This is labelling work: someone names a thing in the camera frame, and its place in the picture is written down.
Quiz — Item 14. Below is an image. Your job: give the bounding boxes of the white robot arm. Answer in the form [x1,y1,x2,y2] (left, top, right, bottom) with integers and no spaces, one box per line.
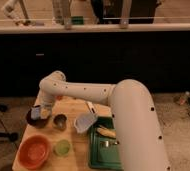
[38,71,171,171]

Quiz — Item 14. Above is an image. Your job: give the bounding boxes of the purple bowl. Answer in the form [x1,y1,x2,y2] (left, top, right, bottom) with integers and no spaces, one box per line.
[25,110,49,129]

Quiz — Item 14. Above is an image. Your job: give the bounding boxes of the metal utensil on tray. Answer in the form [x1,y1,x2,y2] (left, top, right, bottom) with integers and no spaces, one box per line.
[100,140,119,148]

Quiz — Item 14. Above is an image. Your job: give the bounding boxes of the orange bowl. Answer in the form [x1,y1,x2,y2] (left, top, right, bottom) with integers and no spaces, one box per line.
[18,135,50,170]

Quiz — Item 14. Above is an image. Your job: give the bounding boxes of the small metal cup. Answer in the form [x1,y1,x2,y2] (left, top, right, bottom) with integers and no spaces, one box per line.
[53,114,67,131]

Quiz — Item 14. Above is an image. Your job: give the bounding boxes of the green tray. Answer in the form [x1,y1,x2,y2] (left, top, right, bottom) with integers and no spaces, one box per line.
[88,117,122,171]

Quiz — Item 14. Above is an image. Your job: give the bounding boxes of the green plastic cup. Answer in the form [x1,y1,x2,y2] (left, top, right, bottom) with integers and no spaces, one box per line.
[54,139,71,156]

